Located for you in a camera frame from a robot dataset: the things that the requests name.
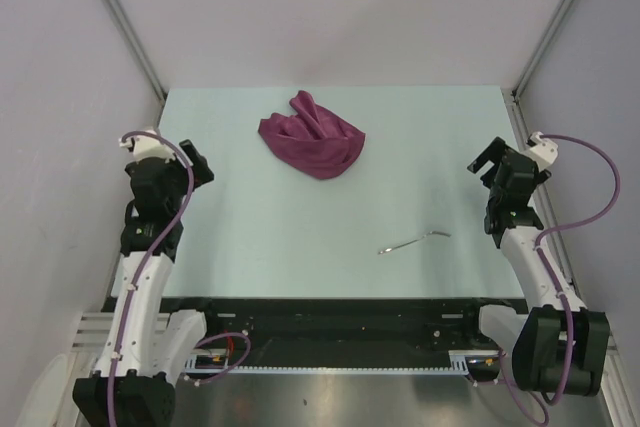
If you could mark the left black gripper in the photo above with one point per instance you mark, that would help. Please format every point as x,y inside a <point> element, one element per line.
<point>202,174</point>

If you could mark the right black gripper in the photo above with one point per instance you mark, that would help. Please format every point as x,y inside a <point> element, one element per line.
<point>494,153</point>

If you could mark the silver metal fork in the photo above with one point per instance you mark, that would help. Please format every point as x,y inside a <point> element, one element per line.
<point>420,238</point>

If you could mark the purple cloth napkin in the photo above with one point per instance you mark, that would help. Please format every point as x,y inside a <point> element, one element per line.
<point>313,140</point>

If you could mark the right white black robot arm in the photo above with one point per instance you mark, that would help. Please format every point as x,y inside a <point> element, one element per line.
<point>559,345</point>

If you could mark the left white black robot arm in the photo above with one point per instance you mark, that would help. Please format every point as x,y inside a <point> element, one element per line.
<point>134,379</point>

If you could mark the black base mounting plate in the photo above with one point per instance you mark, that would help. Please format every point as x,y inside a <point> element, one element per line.
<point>343,333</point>

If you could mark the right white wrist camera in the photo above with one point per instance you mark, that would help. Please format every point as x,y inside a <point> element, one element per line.
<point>542,151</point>

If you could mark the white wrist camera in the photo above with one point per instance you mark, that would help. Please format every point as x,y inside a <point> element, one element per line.
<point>146,146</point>
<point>542,151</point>

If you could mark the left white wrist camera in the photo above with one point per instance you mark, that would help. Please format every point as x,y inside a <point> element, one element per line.
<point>146,146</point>

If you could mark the aluminium rail frame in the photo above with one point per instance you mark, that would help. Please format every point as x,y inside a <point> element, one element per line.
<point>93,330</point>

